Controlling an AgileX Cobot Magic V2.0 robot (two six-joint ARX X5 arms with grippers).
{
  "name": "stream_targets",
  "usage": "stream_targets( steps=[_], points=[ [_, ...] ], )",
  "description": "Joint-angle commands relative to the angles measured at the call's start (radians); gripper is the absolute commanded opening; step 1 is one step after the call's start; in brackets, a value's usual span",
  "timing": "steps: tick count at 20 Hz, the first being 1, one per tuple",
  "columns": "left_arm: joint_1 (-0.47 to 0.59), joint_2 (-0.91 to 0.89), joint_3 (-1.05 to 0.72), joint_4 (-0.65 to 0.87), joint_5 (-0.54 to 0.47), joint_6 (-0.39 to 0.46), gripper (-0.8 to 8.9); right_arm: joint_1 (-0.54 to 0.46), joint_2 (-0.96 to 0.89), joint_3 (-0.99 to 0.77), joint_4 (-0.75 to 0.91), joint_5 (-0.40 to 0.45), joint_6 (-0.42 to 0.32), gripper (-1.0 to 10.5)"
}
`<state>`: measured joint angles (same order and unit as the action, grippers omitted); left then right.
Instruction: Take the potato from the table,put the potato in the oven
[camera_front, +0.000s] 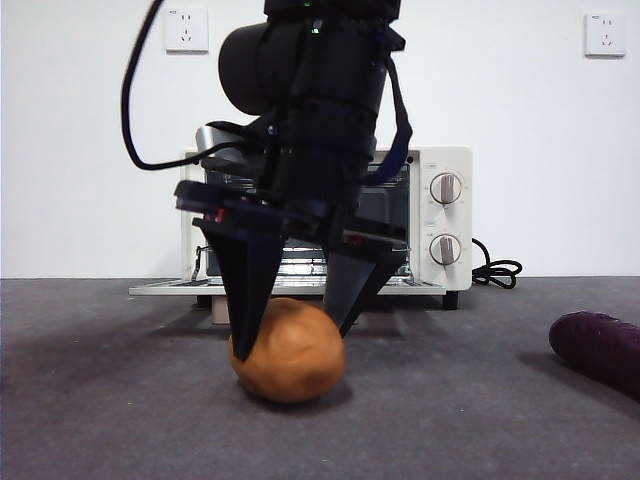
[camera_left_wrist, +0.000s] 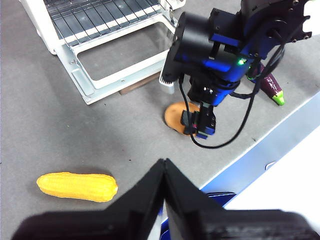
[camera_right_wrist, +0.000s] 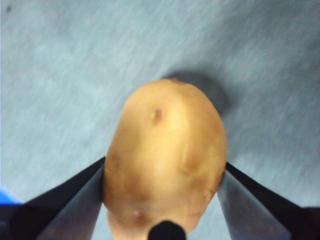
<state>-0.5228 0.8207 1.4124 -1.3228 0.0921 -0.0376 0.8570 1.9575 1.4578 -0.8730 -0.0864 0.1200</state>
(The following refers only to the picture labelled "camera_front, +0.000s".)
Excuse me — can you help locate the black round arm cable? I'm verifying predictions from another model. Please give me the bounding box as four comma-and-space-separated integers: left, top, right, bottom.
121, 0, 211, 172

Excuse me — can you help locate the cream glass oven door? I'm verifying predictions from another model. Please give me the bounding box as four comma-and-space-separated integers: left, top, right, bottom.
128, 277, 447, 326

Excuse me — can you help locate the black oven power cable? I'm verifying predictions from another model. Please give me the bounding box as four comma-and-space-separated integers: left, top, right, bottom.
471, 237, 524, 291

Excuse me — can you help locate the cream oven temperature knob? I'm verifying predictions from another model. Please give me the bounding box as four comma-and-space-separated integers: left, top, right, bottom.
429, 172, 464, 206

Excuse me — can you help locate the cream toaster oven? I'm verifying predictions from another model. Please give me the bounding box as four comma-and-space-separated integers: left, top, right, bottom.
180, 145, 474, 311

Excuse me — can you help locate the white wall socket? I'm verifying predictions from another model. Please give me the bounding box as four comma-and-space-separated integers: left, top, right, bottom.
583, 12, 627, 59
165, 7, 210, 55

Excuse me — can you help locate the purple sweet potato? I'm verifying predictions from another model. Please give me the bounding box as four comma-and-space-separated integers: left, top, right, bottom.
548, 310, 640, 404

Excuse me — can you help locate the cream oven timer knob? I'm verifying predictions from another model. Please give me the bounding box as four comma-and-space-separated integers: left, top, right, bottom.
428, 233, 462, 266

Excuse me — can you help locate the dark flat wrist cable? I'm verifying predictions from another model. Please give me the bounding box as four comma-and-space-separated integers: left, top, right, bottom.
367, 27, 415, 187

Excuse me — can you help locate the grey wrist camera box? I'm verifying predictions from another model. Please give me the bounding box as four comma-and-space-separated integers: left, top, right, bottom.
194, 122, 261, 172

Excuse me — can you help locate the metal oven rack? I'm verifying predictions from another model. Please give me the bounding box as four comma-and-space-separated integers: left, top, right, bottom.
204, 262, 412, 282

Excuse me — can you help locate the brown potato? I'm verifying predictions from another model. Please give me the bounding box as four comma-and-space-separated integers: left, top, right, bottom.
228, 297, 347, 405

